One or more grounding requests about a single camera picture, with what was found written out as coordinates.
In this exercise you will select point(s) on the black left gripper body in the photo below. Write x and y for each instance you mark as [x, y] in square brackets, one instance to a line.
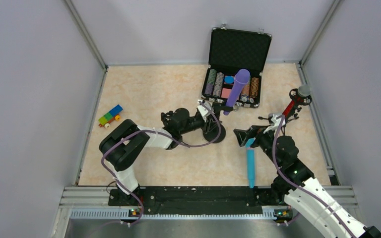
[212, 119]

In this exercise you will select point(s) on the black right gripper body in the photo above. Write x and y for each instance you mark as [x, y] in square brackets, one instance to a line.
[254, 137]

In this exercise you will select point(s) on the round base clip mic stand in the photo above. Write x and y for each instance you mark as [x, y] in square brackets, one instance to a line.
[216, 131]

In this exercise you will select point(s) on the cyan toy microphone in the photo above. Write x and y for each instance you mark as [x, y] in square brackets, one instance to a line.
[250, 159]

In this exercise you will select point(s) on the small tripod mic stand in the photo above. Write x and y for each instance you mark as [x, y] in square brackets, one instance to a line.
[169, 119]

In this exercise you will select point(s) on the red glitter microphone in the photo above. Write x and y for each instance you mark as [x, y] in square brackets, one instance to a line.
[295, 100]

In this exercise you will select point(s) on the purple toy microphone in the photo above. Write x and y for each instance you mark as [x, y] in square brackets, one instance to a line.
[241, 79]

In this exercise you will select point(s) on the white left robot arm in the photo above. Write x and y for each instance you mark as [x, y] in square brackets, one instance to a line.
[123, 145]

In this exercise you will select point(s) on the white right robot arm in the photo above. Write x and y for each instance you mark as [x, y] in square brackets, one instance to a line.
[297, 186]

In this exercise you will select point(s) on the green red chip stack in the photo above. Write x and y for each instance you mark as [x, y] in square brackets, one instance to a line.
[244, 96]

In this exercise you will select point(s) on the purple green chip stack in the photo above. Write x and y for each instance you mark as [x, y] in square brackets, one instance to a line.
[210, 82]

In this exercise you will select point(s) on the blue dealer chip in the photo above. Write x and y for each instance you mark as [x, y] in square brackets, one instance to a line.
[229, 79]

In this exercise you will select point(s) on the orange black chip stack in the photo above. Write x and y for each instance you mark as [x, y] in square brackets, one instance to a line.
[254, 88]

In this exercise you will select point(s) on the black poker chip case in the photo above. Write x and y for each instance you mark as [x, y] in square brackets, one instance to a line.
[232, 50]

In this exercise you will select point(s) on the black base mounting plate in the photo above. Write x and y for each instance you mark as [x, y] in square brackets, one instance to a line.
[203, 200]

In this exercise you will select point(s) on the colourful toy block car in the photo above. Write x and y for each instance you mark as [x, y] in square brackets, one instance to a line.
[111, 116]

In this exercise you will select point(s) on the aluminium front rail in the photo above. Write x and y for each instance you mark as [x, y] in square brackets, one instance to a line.
[91, 202]

